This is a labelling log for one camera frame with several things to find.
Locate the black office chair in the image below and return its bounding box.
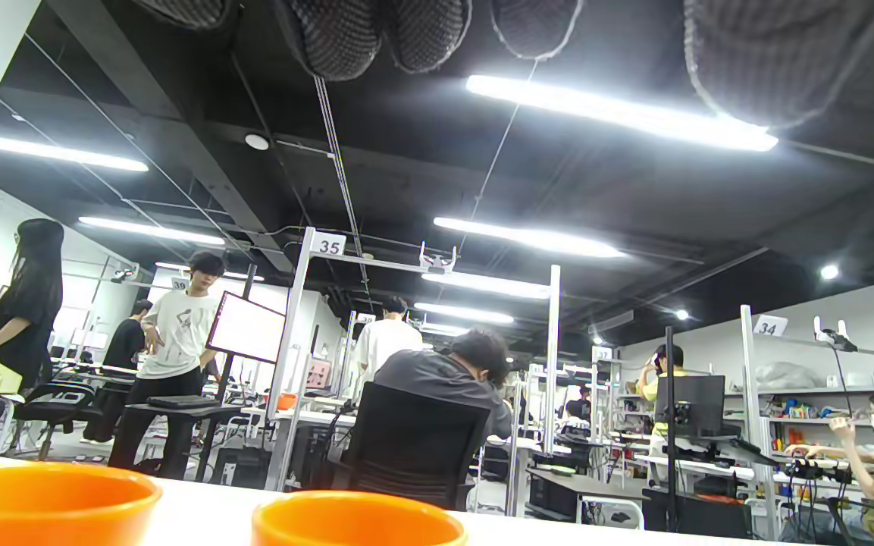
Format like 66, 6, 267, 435
330, 381, 492, 510
12, 381, 96, 461

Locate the monitor with white screen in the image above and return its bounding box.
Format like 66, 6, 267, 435
207, 292, 287, 365

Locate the person's left hand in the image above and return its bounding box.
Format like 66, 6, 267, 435
130, 0, 874, 128

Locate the black monitor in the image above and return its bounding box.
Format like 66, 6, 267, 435
654, 375, 727, 437

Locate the aluminium station frame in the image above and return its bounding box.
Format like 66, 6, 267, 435
266, 226, 562, 494

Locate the white shelf rack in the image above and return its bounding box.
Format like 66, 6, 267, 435
740, 305, 874, 532

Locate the orange plastic cup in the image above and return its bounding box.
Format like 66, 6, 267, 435
0, 463, 163, 546
252, 491, 469, 546

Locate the black desk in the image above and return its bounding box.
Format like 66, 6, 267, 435
126, 394, 244, 482

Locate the ceiling light strip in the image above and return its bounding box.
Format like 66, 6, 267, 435
421, 271, 551, 299
0, 134, 149, 172
434, 217, 625, 259
414, 303, 515, 325
467, 74, 778, 152
79, 216, 225, 247

